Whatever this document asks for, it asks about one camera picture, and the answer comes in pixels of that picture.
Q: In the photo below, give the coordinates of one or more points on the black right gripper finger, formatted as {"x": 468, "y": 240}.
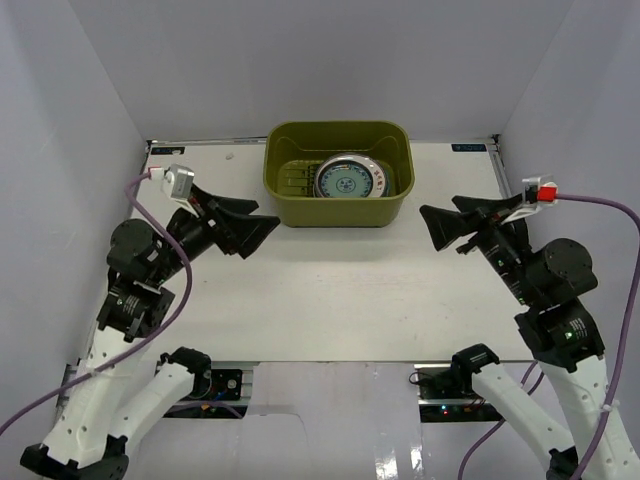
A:
{"x": 486, "y": 208}
{"x": 446, "y": 226}

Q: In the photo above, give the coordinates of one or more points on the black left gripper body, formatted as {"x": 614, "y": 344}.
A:
{"x": 218, "y": 228}

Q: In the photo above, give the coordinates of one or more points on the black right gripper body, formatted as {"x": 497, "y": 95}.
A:
{"x": 504, "y": 248}

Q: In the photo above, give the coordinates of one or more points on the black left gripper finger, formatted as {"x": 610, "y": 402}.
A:
{"x": 243, "y": 234}
{"x": 205, "y": 203}

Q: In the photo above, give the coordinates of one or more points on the orange sunburst plate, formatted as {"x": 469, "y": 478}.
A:
{"x": 380, "y": 177}

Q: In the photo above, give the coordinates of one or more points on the small blue white plate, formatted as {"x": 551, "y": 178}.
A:
{"x": 343, "y": 179}

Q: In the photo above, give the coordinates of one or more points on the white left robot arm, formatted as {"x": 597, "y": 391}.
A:
{"x": 97, "y": 429}

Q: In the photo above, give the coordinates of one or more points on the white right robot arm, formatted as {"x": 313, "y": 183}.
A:
{"x": 560, "y": 333}

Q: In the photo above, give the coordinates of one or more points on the olive green plastic bin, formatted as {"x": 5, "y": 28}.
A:
{"x": 294, "y": 151}

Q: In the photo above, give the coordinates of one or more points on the right blue table label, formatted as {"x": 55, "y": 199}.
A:
{"x": 468, "y": 147}

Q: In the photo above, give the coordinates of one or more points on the blue table label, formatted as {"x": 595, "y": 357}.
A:
{"x": 171, "y": 150}
{"x": 468, "y": 147}

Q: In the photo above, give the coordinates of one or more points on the left blue table label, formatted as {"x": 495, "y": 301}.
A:
{"x": 171, "y": 150}

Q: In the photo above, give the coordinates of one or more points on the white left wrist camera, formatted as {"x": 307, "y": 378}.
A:
{"x": 176, "y": 180}

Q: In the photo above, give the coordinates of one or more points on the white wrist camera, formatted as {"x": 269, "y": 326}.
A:
{"x": 176, "y": 180}
{"x": 535, "y": 192}

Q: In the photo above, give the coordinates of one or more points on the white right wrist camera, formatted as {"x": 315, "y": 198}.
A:
{"x": 535, "y": 192}

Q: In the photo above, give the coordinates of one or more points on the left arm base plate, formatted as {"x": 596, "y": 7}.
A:
{"x": 218, "y": 394}

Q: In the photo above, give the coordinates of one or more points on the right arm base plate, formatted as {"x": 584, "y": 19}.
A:
{"x": 441, "y": 400}

